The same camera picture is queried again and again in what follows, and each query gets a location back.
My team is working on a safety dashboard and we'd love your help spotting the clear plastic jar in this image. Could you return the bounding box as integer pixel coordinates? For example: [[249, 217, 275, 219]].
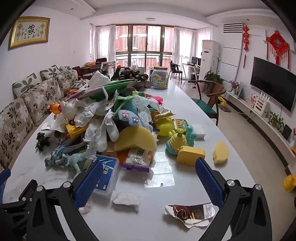
[[150, 66, 170, 90]]

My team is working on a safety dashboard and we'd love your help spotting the white standing air conditioner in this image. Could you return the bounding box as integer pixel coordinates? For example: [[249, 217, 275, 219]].
[[199, 40, 221, 80]]

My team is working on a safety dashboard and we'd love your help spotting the dark grape ornament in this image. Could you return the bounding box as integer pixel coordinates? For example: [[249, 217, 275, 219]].
[[110, 65, 149, 89]]

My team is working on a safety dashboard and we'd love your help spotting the yellow plastic animal toy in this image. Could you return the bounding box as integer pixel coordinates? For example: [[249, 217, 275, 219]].
[[154, 116, 176, 137]]

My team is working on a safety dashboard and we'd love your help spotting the pig figurine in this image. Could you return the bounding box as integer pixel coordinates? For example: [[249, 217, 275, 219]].
[[247, 93, 259, 107]]

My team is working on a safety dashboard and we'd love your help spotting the torn brown wrapper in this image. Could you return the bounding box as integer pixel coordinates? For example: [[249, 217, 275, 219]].
[[165, 202, 220, 229]]

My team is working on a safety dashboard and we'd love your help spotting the long green package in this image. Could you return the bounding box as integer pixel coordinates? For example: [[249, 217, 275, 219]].
[[66, 79, 136, 103]]

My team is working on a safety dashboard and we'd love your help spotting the crumpled white tissue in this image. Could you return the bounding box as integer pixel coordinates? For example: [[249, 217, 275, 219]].
[[110, 191, 141, 207]]

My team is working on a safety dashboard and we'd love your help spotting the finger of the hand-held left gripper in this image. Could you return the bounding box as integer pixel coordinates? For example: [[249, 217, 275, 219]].
[[0, 167, 38, 241]]

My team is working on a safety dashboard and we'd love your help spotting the pink white figurine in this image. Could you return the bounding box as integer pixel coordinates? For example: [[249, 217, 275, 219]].
[[290, 127, 296, 155]]

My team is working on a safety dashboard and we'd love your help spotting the teal small bowl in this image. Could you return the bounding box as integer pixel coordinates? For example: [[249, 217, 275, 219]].
[[166, 126, 199, 156]]

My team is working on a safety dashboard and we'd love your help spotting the yellow floor toy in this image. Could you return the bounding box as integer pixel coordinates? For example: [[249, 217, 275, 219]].
[[283, 174, 296, 193]]

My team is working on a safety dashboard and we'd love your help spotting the light blue plush toy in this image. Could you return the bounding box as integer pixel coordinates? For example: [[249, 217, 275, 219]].
[[114, 96, 152, 127]]

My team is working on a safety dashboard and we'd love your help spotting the large window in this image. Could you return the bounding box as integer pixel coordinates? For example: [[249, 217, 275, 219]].
[[115, 24, 175, 67]]

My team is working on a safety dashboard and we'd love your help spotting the dark tablet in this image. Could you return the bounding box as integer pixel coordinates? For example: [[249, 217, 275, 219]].
[[280, 124, 293, 141]]

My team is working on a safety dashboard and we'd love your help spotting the wall television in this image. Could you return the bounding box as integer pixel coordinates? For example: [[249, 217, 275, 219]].
[[250, 56, 296, 112]]

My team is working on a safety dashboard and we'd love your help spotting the clear box with blue card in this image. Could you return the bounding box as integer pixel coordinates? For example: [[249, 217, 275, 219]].
[[84, 154, 120, 198]]

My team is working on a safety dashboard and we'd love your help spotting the white television cabinet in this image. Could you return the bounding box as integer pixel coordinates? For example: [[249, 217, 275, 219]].
[[225, 90, 296, 176]]

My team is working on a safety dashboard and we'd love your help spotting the white sheer curtain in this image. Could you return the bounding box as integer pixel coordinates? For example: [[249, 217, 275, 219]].
[[90, 23, 116, 68], [173, 27, 212, 66]]

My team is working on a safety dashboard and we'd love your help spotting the yellow cartoon figure toy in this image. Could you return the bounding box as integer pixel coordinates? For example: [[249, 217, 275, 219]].
[[47, 102, 63, 115]]

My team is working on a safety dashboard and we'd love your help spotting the pale blue dragon figurine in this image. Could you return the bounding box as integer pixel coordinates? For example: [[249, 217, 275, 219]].
[[45, 138, 99, 181]]

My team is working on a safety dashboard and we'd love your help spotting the white cloth glove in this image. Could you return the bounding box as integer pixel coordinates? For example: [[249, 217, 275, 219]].
[[84, 112, 121, 160]]

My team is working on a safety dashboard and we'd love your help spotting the purple flower vase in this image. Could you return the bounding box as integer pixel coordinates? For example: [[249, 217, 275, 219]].
[[228, 79, 241, 96]]

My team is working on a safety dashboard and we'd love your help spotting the red string knot ornament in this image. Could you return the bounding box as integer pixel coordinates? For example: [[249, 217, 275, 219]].
[[242, 25, 251, 68]]

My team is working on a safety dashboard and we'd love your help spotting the wooden armchair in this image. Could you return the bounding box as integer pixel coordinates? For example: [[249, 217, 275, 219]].
[[188, 79, 226, 127]]

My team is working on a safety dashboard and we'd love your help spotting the small potted plant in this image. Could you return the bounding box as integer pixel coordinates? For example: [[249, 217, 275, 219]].
[[268, 111, 285, 133]]

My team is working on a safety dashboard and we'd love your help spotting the pink plastic toy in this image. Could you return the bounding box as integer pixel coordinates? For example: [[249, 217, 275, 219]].
[[146, 93, 164, 110]]

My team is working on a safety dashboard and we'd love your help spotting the floral sofa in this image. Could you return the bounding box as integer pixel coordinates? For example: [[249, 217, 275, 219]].
[[0, 65, 80, 173]]

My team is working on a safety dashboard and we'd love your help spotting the clear barcode snack packet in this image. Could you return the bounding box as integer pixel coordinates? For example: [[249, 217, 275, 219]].
[[121, 148, 156, 174]]

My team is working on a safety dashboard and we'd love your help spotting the yellow plastic box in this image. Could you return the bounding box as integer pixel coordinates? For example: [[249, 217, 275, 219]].
[[176, 146, 206, 167]]

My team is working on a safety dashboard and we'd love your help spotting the floral cushion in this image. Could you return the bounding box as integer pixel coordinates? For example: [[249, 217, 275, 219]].
[[71, 79, 91, 90]]

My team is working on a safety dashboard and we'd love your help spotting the yellow green snack packet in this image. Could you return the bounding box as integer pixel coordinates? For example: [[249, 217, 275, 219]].
[[172, 118, 188, 131], [150, 109, 174, 122]]

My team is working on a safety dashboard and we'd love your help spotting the large yellow sponge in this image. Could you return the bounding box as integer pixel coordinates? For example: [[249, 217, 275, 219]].
[[114, 126, 158, 153]]

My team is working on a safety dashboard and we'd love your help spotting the red square knot ornament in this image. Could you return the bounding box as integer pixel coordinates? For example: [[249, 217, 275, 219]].
[[265, 30, 291, 69]]

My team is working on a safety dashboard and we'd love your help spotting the brown wooden table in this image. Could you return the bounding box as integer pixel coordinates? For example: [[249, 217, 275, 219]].
[[79, 61, 116, 78]]

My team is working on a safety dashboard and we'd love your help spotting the wall air vent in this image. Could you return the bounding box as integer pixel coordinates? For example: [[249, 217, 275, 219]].
[[223, 22, 243, 33]]

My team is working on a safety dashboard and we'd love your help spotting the dark green figurine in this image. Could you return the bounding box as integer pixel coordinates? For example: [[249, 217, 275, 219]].
[[35, 132, 51, 151]]

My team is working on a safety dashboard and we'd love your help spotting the yellow toy digger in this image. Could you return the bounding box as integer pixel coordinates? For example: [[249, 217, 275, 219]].
[[218, 96, 232, 113]]

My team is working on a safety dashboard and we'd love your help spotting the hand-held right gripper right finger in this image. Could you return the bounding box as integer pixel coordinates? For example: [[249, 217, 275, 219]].
[[195, 158, 273, 241]]

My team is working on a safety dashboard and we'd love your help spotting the white computer desk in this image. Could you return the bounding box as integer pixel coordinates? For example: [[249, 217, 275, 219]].
[[181, 62, 201, 81]]

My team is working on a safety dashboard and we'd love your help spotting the small yellow sponge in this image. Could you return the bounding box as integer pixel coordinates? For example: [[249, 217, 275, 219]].
[[212, 140, 230, 165]]

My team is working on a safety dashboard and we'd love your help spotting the large potted plant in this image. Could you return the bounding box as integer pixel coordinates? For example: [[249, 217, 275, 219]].
[[203, 70, 223, 94]]

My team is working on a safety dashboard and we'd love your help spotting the small white box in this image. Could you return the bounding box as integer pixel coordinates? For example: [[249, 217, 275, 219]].
[[190, 124, 207, 140]]

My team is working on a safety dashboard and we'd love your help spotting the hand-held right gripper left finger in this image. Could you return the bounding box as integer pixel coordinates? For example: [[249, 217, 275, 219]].
[[23, 160, 109, 241]]

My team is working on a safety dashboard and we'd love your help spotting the yellow plastic dustpan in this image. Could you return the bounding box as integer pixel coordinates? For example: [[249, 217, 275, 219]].
[[65, 123, 89, 140]]

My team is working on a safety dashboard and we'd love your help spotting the thin white plastic bag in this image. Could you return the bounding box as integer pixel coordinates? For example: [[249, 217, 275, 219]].
[[133, 94, 162, 130]]

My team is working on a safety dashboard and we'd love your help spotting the framed calligraphy picture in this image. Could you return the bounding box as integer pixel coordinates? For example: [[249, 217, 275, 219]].
[[8, 17, 51, 51]]

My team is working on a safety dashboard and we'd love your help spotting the white router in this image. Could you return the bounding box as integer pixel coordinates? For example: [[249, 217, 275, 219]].
[[253, 91, 270, 117]]

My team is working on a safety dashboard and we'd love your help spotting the dark dining chair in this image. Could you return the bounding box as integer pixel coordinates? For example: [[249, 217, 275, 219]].
[[169, 61, 184, 81]]

